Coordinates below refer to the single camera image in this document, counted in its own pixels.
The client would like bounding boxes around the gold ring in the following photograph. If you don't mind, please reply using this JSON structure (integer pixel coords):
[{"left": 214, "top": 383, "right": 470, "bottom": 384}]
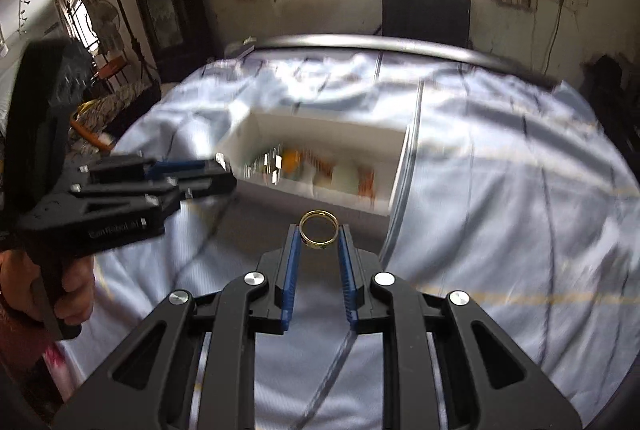
[{"left": 297, "top": 208, "right": 341, "bottom": 252}]

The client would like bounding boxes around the person's left hand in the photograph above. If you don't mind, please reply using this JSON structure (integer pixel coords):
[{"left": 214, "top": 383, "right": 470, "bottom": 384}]
[{"left": 1, "top": 249, "right": 96, "bottom": 326}]

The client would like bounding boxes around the black coat stand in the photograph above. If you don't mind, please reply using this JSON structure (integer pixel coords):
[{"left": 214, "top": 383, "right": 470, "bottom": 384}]
[{"left": 116, "top": 0, "right": 160, "bottom": 87}]

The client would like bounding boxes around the white cardboard box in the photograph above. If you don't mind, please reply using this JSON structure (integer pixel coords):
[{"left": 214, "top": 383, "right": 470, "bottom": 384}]
[{"left": 217, "top": 109, "right": 407, "bottom": 219}]

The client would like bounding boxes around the amber oval pendant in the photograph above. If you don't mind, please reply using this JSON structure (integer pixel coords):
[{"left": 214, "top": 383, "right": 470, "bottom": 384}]
[{"left": 281, "top": 149, "right": 304, "bottom": 177}]

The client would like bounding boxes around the standing fan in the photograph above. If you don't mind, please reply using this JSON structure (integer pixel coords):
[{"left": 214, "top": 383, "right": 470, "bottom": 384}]
[{"left": 91, "top": 0, "right": 124, "bottom": 52}]

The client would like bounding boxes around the light blue bed sheet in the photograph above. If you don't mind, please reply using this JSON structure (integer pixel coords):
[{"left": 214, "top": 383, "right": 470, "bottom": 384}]
[{"left": 59, "top": 51, "right": 639, "bottom": 429}]

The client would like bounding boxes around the black office chair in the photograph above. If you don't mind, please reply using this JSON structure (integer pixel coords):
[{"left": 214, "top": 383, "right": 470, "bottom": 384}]
[{"left": 376, "top": 0, "right": 471, "bottom": 48}]

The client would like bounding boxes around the dark bed frame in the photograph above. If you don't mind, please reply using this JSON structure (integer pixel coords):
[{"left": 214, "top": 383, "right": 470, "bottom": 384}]
[{"left": 224, "top": 34, "right": 560, "bottom": 90}]

